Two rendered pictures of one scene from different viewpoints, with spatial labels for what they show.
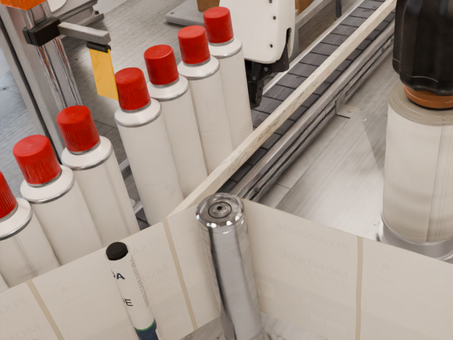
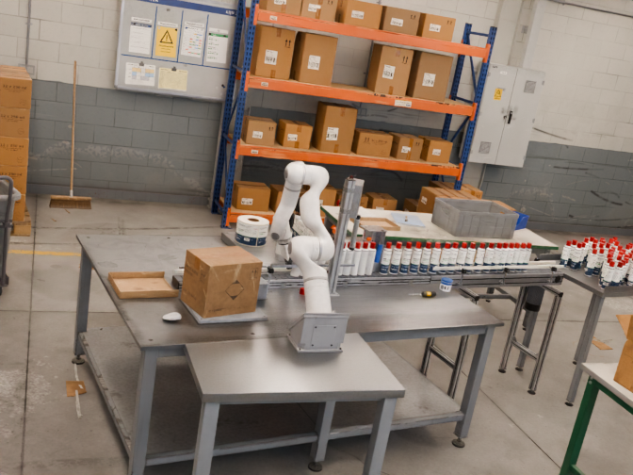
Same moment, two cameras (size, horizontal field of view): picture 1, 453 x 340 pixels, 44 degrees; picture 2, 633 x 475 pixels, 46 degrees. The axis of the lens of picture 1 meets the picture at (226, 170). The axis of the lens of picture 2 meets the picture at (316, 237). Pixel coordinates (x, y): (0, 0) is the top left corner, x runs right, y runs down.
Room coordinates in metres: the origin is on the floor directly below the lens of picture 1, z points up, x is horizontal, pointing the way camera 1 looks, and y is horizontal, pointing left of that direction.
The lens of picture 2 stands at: (4.42, 1.30, 2.33)
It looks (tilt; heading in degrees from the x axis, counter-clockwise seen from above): 17 degrees down; 198
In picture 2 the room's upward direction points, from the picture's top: 10 degrees clockwise
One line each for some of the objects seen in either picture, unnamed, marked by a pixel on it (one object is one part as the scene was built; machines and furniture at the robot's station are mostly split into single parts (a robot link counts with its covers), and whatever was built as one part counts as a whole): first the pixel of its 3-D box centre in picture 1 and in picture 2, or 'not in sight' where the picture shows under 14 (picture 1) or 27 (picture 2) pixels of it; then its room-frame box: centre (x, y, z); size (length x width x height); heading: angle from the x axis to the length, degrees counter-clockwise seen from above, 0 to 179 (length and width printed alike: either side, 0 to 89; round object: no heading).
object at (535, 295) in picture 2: not in sight; (535, 286); (-0.99, 1.26, 0.71); 0.15 x 0.12 x 0.34; 48
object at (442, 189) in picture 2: not in sight; (454, 220); (-4.02, 0.18, 0.32); 1.20 x 0.83 x 0.64; 39
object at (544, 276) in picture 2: not in sight; (482, 326); (-0.51, 1.00, 0.47); 1.17 x 0.38 x 0.94; 138
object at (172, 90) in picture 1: (176, 127); not in sight; (0.56, 0.05, 0.98); 0.05 x 0.05 x 0.20
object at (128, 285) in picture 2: not in sight; (142, 284); (1.29, -0.60, 0.85); 0.30 x 0.26 x 0.04; 138
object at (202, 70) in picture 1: (205, 106); not in sight; (0.59, 0.01, 0.98); 0.05 x 0.05 x 0.20
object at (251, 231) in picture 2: not in sight; (251, 230); (0.27, -0.48, 0.95); 0.20 x 0.20 x 0.14
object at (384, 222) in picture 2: not in sight; (375, 223); (-1.15, -0.05, 0.82); 0.34 x 0.24 x 0.03; 135
